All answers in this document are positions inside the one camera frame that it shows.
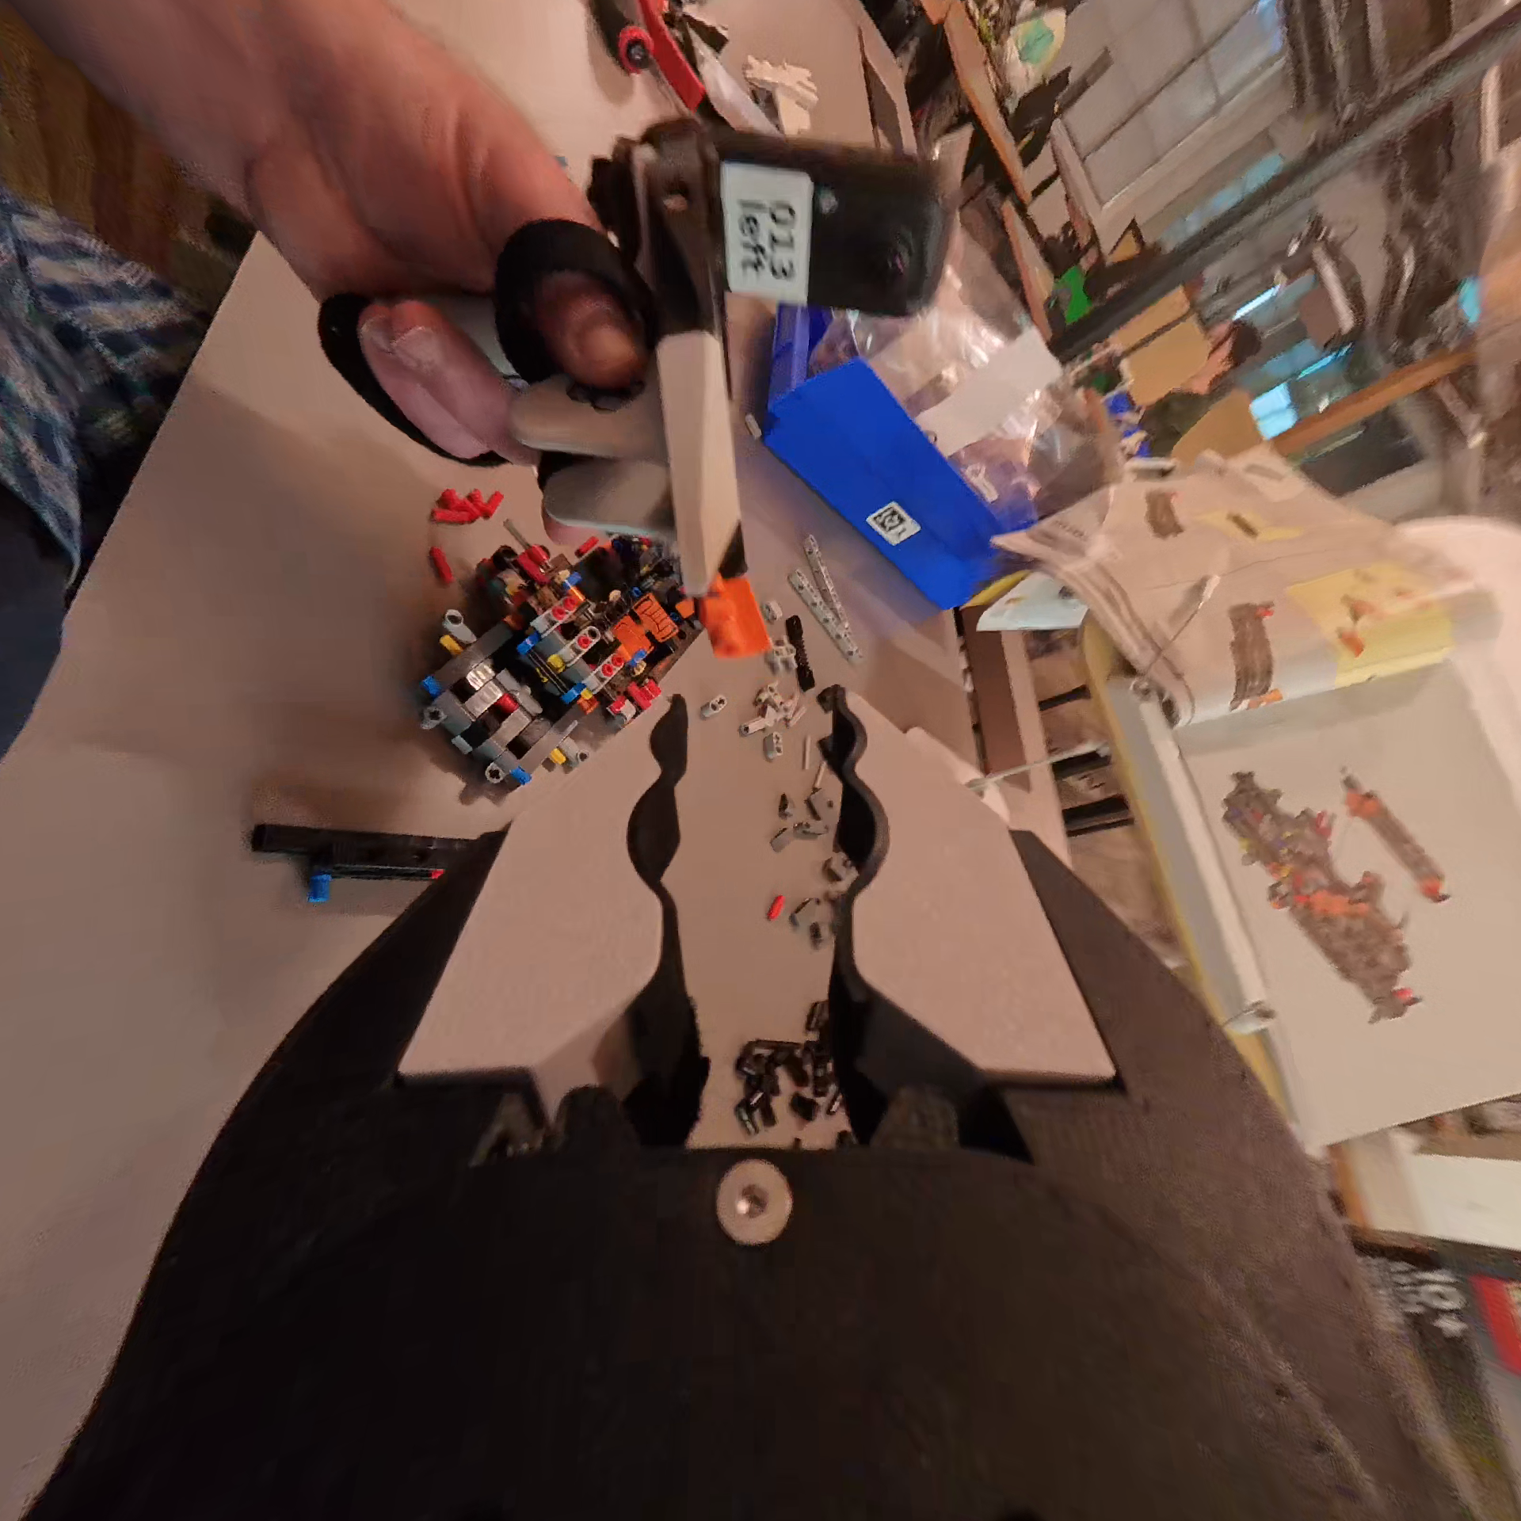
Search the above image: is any open lego instruction booklet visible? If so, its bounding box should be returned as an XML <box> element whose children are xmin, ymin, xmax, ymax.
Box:
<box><xmin>991</xmin><ymin>451</ymin><xmax>1521</xmax><ymax>1148</ymax></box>

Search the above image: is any pile of red lego pins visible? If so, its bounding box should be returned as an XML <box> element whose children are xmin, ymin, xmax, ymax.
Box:
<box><xmin>427</xmin><ymin>484</ymin><xmax>506</xmax><ymax>586</ymax></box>

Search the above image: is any orange lego T connector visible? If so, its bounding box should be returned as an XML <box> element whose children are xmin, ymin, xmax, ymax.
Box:
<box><xmin>698</xmin><ymin>575</ymin><xmax>771</xmax><ymax>662</ymax></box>

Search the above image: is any clear plastic bag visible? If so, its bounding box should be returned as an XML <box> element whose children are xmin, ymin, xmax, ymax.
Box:
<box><xmin>818</xmin><ymin>266</ymin><xmax>1131</xmax><ymax>571</ymax></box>

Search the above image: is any person's left forearm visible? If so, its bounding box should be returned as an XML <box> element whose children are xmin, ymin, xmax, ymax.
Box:
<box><xmin>17</xmin><ymin>0</ymin><xmax>299</xmax><ymax>174</ymax></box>

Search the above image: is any person's left hand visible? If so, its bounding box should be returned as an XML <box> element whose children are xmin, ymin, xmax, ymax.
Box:
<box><xmin>242</xmin><ymin>9</ymin><xmax>651</xmax><ymax>462</ymax></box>

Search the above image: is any pile of grey lego pieces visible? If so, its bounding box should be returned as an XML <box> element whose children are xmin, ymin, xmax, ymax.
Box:
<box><xmin>700</xmin><ymin>533</ymin><xmax>863</xmax><ymax>952</ymax></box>

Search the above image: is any long black lego beam assembly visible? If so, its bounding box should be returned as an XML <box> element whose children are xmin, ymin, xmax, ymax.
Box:
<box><xmin>248</xmin><ymin>822</ymin><xmax>479</xmax><ymax>904</ymax></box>

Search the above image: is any wooden cabinet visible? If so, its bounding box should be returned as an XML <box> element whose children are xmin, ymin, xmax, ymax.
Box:
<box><xmin>0</xmin><ymin>0</ymin><xmax>256</xmax><ymax>323</ymax></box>

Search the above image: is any pile of black lego pieces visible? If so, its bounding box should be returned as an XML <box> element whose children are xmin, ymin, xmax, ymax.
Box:
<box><xmin>730</xmin><ymin>1001</ymin><xmax>847</xmax><ymax>1132</ymax></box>

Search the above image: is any red handled tool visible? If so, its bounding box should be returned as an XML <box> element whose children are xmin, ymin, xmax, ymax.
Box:
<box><xmin>614</xmin><ymin>0</ymin><xmax>714</xmax><ymax>106</ymax></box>

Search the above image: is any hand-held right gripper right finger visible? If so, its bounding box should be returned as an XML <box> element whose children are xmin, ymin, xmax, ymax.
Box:
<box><xmin>818</xmin><ymin>685</ymin><xmax>1124</xmax><ymax>1088</ymax></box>

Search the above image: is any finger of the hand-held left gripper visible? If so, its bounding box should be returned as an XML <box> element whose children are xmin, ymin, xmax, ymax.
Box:
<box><xmin>655</xmin><ymin>332</ymin><xmax>750</xmax><ymax>595</ymax></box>

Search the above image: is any blue plastic bin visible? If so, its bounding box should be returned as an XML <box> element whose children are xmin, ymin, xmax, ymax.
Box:
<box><xmin>763</xmin><ymin>305</ymin><xmax>1037</xmax><ymax>613</ymax></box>

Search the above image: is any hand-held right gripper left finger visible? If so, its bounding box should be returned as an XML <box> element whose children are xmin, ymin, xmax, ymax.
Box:
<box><xmin>397</xmin><ymin>693</ymin><xmax>690</xmax><ymax>1102</ymax></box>

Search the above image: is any multicoloured lego build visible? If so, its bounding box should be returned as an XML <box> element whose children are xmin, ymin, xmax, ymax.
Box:
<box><xmin>418</xmin><ymin>533</ymin><xmax>704</xmax><ymax>795</ymax></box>

